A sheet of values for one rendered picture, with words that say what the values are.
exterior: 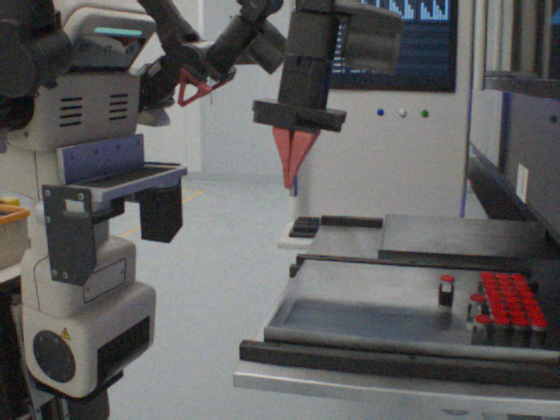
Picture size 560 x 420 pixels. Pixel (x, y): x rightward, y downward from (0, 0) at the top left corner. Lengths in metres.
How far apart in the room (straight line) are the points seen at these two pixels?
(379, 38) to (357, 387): 0.38
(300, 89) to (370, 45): 0.09
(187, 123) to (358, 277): 5.78
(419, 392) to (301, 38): 0.40
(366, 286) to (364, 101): 0.75
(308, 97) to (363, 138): 0.93
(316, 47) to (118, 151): 0.50
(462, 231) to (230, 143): 5.34
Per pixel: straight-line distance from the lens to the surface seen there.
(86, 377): 1.03
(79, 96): 0.96
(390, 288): 0.89
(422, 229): 1.22
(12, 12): 0.75
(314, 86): 0.62
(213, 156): 6.51
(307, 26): 0.62
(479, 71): 1.30
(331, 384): 0.63
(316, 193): 1.57
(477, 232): 1.23
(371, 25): 0.63
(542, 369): 0.66
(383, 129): 1.54
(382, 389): 0.62
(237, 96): 6.36
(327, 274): 0.90
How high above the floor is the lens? 1.20
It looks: 14 degrees down
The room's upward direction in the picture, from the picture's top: straight up
